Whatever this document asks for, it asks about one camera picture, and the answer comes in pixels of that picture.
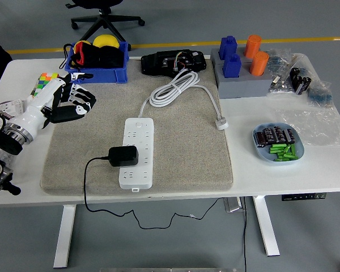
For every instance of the grey block holder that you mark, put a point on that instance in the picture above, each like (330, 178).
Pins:
(243, 86)
(241, 56)

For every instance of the blue block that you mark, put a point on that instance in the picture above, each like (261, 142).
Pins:
(232, 66)
(228, 46)

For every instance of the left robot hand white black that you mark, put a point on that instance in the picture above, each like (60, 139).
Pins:
(37, 109)

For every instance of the colourful puzzle cube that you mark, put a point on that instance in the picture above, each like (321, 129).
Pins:
(45, 76)

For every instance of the grey metal box under table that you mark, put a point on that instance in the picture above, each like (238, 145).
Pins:
(232, 205)

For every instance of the orange cylinder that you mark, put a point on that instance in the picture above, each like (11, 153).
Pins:
(259, 63)
(252, 45)

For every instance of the grey-brown mat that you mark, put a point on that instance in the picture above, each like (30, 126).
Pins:
(187, 158)

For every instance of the black capacitor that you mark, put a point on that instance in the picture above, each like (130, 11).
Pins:
(260, 139)
(268, 134)
(293, 136)
(286, 136)
(278, 133)

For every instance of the plastic bag of metal parts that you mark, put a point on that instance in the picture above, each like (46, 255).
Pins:
(283, 88)

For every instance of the light blue dish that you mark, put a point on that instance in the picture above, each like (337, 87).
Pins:
(260, 154)

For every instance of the green cylinder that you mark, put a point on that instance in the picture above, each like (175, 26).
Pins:
(287, 149)
(284, 159)
(277, 151)
(277, 147)
(293, 150)
(286, 155)

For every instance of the black and red cloth bag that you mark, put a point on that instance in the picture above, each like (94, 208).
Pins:
(102, 58)

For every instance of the yellow foam ball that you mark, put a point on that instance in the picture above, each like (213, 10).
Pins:
(106, 40)

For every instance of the blue plastic bin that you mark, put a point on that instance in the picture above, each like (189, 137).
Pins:
(102, 76)

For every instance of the empty clear plastic bag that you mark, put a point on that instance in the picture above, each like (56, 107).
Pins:
(314, 127)

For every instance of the plastic bag of blue parts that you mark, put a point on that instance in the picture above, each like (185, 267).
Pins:
(279, 61)

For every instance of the white power strip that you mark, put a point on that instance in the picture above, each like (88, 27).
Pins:
(137, 175)

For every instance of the black office chair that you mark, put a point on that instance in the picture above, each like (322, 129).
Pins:
(105, 21)

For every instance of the white wall socket panel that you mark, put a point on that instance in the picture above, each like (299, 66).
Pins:
(12, 105)

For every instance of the plastic bag of black capacitors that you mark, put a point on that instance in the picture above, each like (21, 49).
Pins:
(299, 79)

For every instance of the black table control panel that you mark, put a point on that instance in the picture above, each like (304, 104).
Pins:
(303, 197)

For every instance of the plastic bag of blue resistors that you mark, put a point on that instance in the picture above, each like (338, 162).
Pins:
(320, 95)

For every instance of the white table leg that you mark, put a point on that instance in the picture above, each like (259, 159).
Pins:
(266, 226)
(64, 238)

